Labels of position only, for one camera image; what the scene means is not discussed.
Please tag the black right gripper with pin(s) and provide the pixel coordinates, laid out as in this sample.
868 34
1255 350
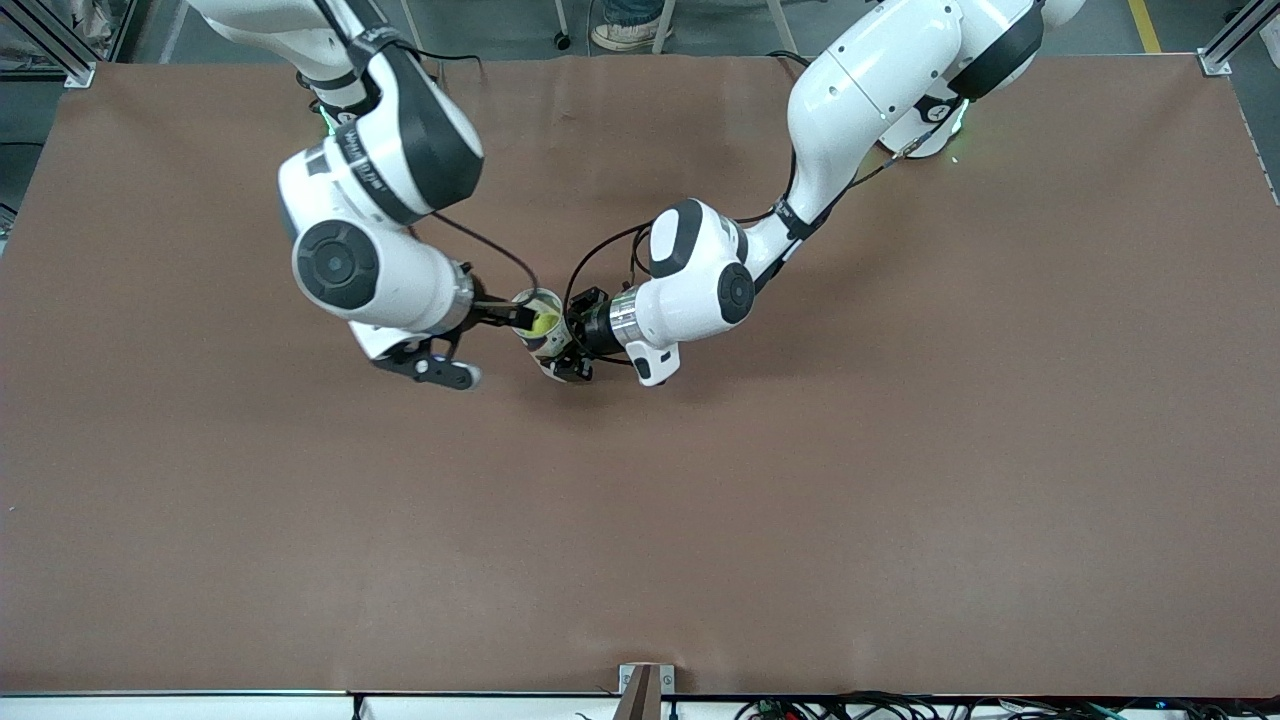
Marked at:
492 313

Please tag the aluminium frame profile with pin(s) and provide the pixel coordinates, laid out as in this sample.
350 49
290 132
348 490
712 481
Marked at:
1215 60
78 70

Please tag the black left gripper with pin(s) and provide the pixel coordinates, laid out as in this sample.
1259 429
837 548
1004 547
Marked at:
592 330

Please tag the grey metal camera bracket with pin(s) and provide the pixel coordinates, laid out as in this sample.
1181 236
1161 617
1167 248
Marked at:
645 685

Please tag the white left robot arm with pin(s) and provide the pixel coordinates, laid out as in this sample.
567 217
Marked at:
700 290

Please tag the beige sneaker shoe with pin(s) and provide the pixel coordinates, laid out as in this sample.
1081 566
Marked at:
630 35

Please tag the clear tennis ball can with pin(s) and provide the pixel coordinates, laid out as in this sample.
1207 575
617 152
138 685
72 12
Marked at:
540 345

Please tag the yellow tennis ball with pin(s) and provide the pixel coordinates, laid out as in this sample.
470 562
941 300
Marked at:
545 322

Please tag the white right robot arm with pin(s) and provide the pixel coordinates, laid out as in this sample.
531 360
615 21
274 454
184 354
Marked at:
410 280

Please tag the brown paper table cover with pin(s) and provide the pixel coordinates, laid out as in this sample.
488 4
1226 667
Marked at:
640 500

